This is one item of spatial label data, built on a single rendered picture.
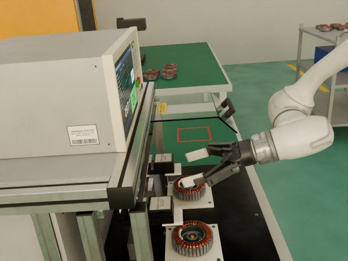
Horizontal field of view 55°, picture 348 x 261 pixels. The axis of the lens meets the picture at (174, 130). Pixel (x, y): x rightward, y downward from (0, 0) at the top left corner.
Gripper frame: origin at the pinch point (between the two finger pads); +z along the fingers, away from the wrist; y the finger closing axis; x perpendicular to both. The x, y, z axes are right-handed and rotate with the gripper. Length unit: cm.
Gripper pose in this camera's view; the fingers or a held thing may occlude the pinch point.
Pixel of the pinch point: (188, 169)
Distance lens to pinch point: 102.1
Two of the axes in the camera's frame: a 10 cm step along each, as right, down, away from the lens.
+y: -1.2, 4.6, -8.8
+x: 3.8, 8.4, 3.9
